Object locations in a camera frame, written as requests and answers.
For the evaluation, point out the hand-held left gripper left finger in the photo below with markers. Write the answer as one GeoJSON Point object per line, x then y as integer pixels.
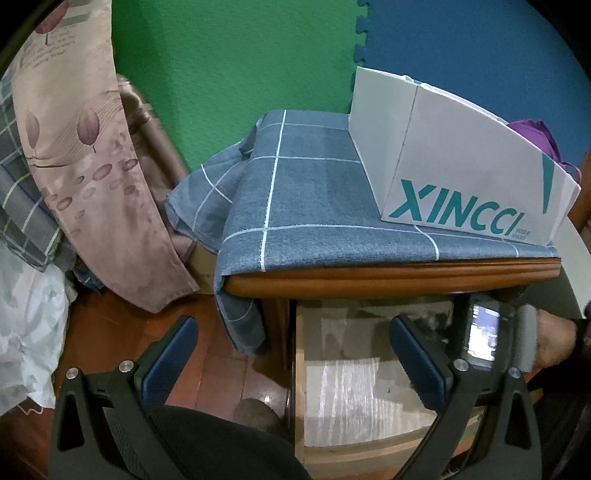
{"type": "Point", "coordinates": [168, 364]}

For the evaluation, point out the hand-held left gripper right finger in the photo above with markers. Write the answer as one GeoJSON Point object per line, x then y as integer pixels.
{"type": "Point", "coordinates": [415, 364]}

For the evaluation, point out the brown cardboard box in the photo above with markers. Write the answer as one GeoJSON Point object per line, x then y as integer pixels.
{"type": "Point", "coordinates": [203, 272]}

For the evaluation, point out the person's right forearm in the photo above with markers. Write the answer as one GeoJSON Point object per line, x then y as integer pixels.
{"type": "Point", "coordinates": [554, 337]}

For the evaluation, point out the brown floral curtain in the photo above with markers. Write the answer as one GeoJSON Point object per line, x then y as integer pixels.
{"type": "Point", "coordinates": [101, 161]}

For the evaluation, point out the green foam mat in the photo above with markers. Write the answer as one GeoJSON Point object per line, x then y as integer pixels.
{"type": "Point", "coordinates": [240, 69]}

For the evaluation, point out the blue checked cloth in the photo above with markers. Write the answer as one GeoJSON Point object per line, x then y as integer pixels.
{"type": "Point", "coordinates": [314, 194]}

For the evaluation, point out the white patterned bed sheet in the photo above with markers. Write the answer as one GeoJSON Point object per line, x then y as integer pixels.
{"type": "Point", "coordinates": [27, 332]}

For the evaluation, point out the wooden drawer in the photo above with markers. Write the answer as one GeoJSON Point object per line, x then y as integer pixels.
{"type": "Point", "coordinates": [369, 461]}

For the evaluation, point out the purple underwear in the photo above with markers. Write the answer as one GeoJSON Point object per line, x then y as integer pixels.
{"type": "Point", "coordinates": [535, 138]}

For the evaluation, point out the dark cloth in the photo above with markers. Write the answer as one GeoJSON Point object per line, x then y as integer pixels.
{"type": "Point", "coordinates": [221, 447]}

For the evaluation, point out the wooden nightstand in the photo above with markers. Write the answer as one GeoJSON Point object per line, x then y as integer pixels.
{"type": "Point", "coordinates": [369, 281]}

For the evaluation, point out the brown rounded object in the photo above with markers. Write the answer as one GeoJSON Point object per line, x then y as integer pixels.
{"type": "Point", "coordinates": [256, 415]}

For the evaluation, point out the white cardboard box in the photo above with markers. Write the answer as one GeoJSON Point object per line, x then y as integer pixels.
{"type": "Point", "coordinates": [452, 157]}

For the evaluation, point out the blue foam mat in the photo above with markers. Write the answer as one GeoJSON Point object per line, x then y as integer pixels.
{"type": "Point", "coordinates": [461, 41]}

